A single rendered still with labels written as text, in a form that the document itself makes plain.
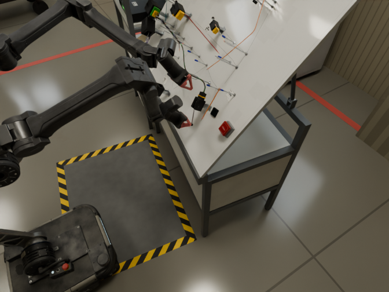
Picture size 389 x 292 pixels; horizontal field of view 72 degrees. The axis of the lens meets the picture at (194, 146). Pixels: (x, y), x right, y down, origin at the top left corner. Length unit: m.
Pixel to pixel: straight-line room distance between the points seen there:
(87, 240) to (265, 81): 1.50
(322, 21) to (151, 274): 1.79
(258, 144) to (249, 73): 0.50
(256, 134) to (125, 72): 1.07
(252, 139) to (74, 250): 1.32
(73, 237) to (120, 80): 1.45
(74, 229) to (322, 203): 1.90
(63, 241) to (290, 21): 1.81
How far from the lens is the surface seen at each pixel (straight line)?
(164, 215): 2.22
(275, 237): 2.22
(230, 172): 1.46
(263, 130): 1.69
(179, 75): 1.17
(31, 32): 1.31
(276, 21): 1.27
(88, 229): 2.04
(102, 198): 2.40
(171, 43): 1.19
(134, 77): 0.74
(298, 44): 1.16
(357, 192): 2.67
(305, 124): 1.50
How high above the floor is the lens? 2.01
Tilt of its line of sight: 51 degrees down
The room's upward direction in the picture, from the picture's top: 1 degrees counter-clockwise
